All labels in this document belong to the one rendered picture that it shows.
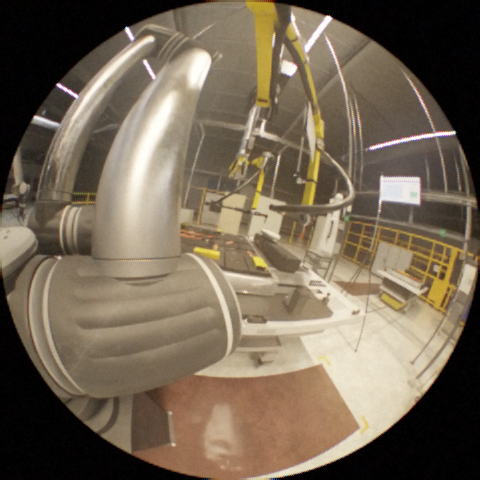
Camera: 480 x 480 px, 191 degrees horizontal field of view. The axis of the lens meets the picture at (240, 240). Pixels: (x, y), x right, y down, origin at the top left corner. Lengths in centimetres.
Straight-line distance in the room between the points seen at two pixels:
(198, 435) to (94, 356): 119
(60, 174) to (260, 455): 158
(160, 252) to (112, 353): 12
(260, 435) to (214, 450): 34
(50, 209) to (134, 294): 27
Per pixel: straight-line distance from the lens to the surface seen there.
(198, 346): 17
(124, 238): 16
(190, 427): 131
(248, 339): 126
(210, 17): 965
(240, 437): 135
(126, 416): 44
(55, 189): 37
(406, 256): 926
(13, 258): 22
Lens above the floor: 132
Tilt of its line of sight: 11 degrees down
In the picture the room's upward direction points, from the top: 13 degrees clockwise
